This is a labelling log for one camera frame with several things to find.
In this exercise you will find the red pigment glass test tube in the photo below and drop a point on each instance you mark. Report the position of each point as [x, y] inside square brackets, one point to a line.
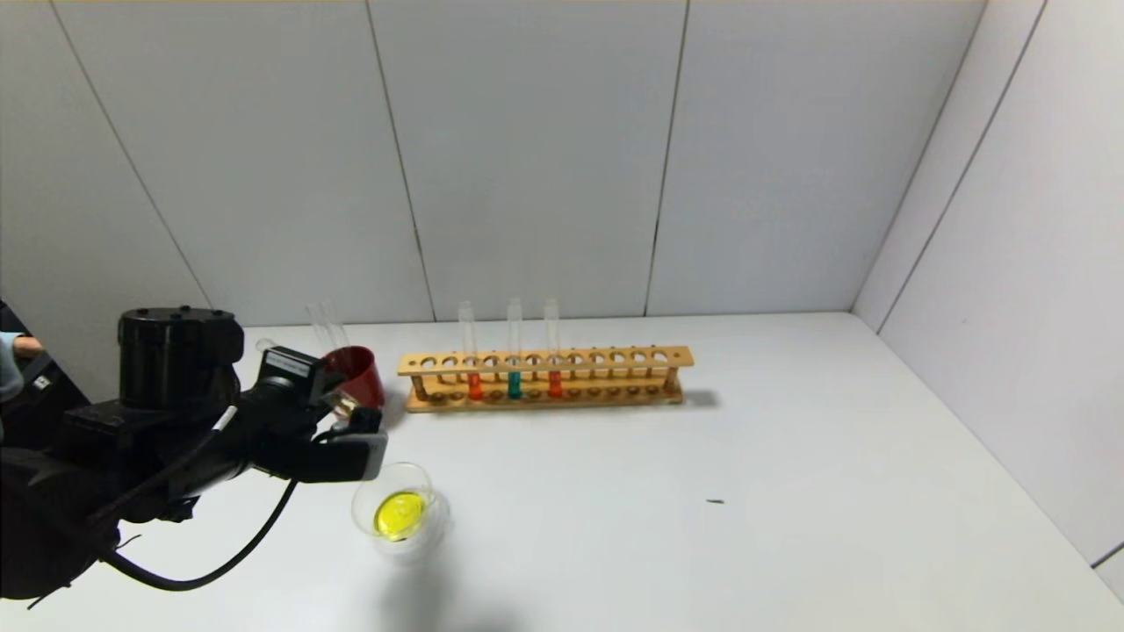
[474, 386]
[554, 384]

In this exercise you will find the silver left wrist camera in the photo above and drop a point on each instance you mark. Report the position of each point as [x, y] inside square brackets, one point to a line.
[290, 373]

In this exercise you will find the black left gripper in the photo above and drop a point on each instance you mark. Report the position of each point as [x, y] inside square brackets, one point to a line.
[293, 363]

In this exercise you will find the teal pigment glass test tube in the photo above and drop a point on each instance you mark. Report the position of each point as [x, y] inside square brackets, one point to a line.
[515, 384]

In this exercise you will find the light blue bystander sleeve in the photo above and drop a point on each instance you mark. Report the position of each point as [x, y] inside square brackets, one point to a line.
[7, 373]

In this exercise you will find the wooden test tube rack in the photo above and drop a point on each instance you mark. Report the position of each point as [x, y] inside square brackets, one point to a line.
[571, 391]

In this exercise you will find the black furniture beside table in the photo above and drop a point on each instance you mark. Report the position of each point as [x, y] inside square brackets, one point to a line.
[66, 386]

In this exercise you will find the empty clear glass test tube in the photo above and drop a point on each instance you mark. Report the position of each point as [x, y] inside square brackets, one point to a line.
[264, 344]
[318, 325]
[335, 320]

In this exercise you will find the bystander hand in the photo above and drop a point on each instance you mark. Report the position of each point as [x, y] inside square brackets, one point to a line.
[28, 348]

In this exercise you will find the clear glass dish with spout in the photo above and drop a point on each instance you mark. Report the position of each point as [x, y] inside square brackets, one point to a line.
[399, 513]

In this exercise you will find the dark red plastic cup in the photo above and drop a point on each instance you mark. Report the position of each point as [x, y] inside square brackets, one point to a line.
[360, 377]

